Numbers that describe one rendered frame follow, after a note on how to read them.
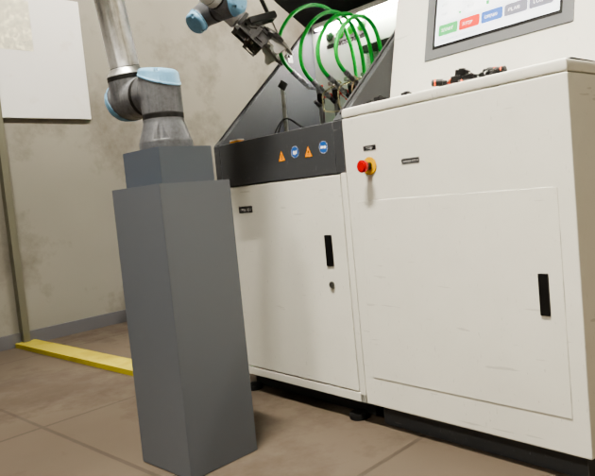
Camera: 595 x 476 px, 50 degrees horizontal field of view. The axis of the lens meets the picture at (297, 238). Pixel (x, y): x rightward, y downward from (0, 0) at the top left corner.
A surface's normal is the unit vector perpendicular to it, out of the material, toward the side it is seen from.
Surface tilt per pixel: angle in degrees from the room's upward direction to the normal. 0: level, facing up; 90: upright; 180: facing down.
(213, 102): 90
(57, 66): 90
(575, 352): 90
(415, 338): 90
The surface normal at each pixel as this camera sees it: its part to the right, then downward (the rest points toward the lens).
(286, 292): -0.75, 0.11
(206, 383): 0.72, -0.02
